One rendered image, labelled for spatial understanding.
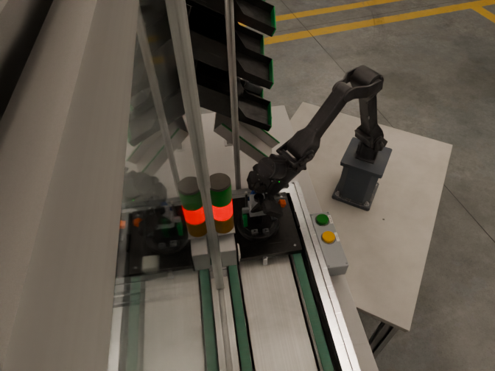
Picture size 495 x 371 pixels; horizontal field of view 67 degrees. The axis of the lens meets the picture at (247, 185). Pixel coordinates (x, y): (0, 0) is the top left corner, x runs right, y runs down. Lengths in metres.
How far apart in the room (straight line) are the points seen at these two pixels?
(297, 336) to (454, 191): 2.02
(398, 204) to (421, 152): 0.33
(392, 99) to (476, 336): 2.02
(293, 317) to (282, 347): 0.09
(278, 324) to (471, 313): 1.49
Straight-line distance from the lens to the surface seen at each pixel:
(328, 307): 1.13
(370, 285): 1.30
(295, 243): 1.20
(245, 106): 1.26
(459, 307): 2.42
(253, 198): 1.13
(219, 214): 0.81
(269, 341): 1.12
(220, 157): 1.60
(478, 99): 3.87
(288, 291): 1.18
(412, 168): 1.68
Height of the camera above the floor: 1.98
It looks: 49 degrees down
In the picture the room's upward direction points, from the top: 1 degrees counter-clockwise
